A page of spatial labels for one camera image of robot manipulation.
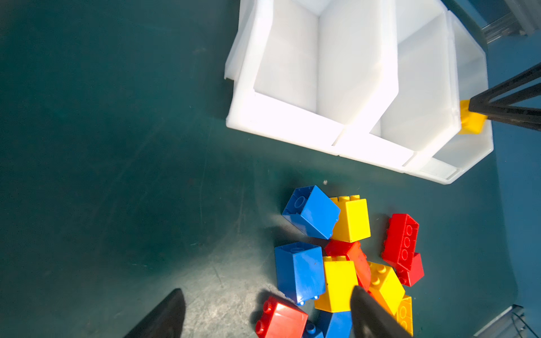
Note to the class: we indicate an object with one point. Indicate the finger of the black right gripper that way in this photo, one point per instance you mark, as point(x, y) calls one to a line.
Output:
point(499, 105)

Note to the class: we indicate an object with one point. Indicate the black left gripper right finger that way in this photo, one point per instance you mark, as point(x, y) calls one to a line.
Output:
point(369, 319)

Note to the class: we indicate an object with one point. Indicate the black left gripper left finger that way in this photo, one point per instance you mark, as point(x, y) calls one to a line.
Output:
point(165, 320)

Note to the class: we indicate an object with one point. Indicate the yellow lego brick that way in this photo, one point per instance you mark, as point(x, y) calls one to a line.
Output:
point(472, 122)
point(404, 315)
point(353, 224)
point(385, 287)
point(340, 279)

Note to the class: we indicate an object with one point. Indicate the red lego long brick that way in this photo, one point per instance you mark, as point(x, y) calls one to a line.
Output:
point(400, 243)

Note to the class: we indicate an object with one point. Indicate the yellow lego brick tilted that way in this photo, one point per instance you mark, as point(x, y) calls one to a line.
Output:
point(385, 287)

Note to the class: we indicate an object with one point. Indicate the blue lego brick small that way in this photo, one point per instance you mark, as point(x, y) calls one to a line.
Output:
point(312, 331)

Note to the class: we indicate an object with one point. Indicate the white right bin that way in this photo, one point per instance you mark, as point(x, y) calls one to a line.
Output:
point(475, 140)

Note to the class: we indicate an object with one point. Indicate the white left bin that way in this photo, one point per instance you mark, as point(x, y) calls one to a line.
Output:
point(317, 74)

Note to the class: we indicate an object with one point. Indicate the aluminium frame post right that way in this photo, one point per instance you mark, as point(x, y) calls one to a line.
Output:
point(523, 19)

